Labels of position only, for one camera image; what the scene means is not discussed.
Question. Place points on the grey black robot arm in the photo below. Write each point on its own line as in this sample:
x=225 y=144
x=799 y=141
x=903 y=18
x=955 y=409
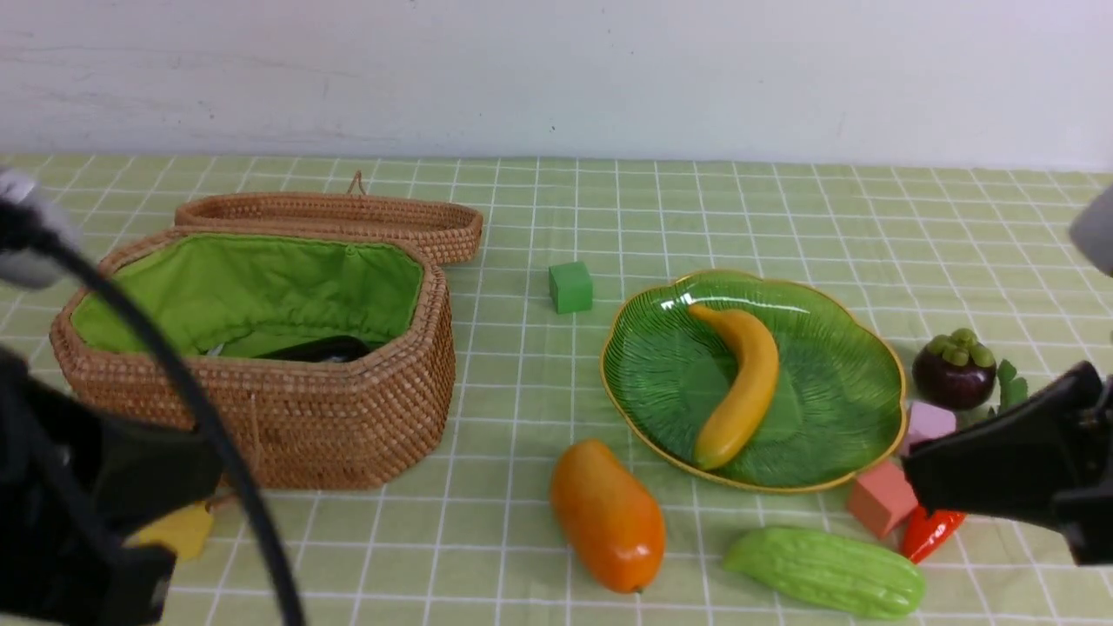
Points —
x=87 y=477

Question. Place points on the green checkered tablecloth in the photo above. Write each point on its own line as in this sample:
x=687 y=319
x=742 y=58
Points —
x=465 y=538

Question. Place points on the orange toy mango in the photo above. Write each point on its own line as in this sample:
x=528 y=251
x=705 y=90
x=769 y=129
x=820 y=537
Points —
x=610 y=520

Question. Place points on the woven rattan basket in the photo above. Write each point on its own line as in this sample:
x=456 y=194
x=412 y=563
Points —
x=223 y=297

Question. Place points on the pink-purple cube block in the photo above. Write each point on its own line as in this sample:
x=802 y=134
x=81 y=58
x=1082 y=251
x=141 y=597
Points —
x=926 y=422

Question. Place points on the yellow hexagonal block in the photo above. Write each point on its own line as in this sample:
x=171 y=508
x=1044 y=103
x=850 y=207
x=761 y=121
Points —
x=184 y=532

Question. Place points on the green leaf-shaped glass plate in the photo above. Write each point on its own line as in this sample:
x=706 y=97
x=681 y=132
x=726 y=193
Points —
x=838 y=410

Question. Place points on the green cube block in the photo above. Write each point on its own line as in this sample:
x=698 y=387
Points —
x=571 y=288

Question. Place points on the yellow toy banana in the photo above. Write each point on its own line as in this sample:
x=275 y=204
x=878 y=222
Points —
x=737 y=418

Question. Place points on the salmon red cube block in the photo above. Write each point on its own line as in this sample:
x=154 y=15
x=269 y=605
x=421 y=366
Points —
x=881 y=499

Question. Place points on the red toy carrot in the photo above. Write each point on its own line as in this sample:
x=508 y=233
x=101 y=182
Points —
x=926 y=531

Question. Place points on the dark purple toy mangosteen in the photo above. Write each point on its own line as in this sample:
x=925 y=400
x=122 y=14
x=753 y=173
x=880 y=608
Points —
x=955 y=371

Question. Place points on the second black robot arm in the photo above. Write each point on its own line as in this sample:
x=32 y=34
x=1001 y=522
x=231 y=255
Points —
x=1041 y=458

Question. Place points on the purple toy eggplant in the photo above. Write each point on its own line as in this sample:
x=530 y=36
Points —
x=337 y=349

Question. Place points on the woven rattan basket lid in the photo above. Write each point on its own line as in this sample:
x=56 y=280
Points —
x=446 y=233

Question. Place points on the green toy bitter gourd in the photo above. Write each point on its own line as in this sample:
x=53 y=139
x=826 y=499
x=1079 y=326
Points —
x=830 y=571

